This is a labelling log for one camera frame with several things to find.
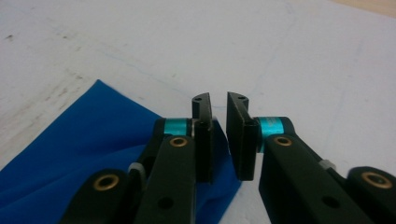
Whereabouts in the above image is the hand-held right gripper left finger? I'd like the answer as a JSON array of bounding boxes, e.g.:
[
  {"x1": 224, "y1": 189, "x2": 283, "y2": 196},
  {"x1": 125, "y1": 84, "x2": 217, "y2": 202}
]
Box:
[{"x1": 134, "y1": 91, "x2": 215, "y2": 224}]

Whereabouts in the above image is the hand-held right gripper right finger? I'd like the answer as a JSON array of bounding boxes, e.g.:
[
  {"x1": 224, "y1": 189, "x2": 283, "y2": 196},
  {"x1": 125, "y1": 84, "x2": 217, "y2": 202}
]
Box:
[{"x1": 226, "y1": 91, "x2": 375, "y2": 224}]

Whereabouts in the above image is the blue t-shirt with white print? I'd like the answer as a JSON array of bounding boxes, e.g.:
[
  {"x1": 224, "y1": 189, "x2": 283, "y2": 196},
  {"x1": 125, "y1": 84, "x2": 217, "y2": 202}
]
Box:
[{"x1": 0, "y1": 78, "x2": 243, "y2": 224}]

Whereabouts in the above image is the white table mat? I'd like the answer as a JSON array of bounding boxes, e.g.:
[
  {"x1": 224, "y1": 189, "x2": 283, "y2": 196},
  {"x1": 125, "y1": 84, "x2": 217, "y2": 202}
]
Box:
[{"x1": 0, "y1": 0, "x2": 396, "y2": 224}]

